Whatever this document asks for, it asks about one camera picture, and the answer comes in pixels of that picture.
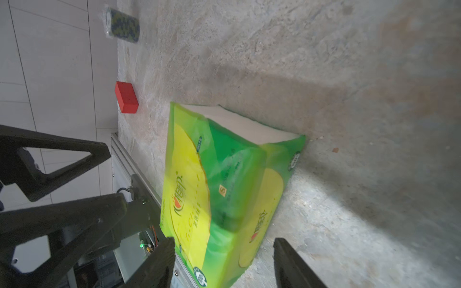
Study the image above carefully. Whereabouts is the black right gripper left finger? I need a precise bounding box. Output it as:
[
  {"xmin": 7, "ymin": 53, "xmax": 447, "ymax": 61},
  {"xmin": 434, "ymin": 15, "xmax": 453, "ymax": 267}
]
[{"xmin": 122, "ymin": 237, "xmax": 175, "ymax": 288}]

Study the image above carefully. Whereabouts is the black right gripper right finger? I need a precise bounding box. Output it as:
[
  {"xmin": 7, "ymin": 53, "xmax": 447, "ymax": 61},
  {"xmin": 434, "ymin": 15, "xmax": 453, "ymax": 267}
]
[{"xmin": 274, "ymin": 238, "xmax": 327, "ymax": 288}]

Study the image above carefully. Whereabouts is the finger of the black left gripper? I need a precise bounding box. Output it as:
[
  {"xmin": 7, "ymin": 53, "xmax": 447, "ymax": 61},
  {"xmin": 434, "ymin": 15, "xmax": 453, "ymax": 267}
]
[
  {"xmin": 1, "ymin": 194, "xmax": 127, "ymax": 288},
  {"xmin": 1, "ymin": 125, "xmax": 110, "ymax": 202}
]

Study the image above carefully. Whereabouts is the green tissue pack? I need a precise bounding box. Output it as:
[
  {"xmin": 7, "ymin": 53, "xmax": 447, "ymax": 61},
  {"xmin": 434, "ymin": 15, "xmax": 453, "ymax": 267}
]
[{"xmin": 160, "ymin": 102, "xmax": 306, "ymax": 288}]

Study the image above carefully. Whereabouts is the red block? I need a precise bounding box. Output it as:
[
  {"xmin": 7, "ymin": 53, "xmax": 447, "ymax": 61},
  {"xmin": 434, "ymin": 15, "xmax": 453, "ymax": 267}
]
[{"xmin": 115, "ymin": 81, "xmax": 139, "ymax": 114}]

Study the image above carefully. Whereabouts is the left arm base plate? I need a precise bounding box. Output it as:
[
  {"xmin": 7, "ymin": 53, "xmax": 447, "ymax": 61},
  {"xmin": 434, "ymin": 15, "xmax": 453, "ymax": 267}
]
[{"xmin": 114, "ymin": 174, "xmax": 164, "ymax": 247}]

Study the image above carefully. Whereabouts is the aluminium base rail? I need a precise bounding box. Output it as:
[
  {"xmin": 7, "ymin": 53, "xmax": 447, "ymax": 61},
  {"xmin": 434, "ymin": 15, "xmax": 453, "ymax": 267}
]
[{"xmin": 109, "ymin": 132, "xmax": 202, "ymax": 288}]

